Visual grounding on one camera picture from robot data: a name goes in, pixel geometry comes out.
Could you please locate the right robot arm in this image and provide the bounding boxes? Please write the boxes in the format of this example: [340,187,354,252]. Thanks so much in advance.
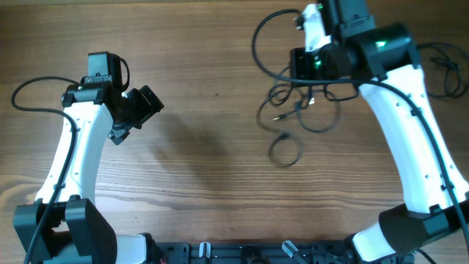
[292,1,468,263]

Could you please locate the black cable bundle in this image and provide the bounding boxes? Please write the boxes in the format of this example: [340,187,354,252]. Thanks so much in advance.
[255,65,361,169]

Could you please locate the separated black cable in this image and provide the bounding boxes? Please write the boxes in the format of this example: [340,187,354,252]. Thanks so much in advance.
[416,41,469,100]

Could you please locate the right camera black cable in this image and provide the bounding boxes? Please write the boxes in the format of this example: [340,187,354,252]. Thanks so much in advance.
[251,8,469,264]

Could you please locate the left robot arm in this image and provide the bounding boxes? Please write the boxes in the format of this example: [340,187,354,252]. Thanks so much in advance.
[13,51,169,263]

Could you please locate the left camera black cable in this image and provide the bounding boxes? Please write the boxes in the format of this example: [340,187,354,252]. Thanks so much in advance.
[10,75,81,264]

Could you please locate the camera black cable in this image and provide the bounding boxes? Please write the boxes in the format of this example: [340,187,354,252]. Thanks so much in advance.
[10,75,81,264]
[251,8,469,264]

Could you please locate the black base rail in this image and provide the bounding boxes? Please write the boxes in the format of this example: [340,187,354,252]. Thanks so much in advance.
[146,239,415,264]

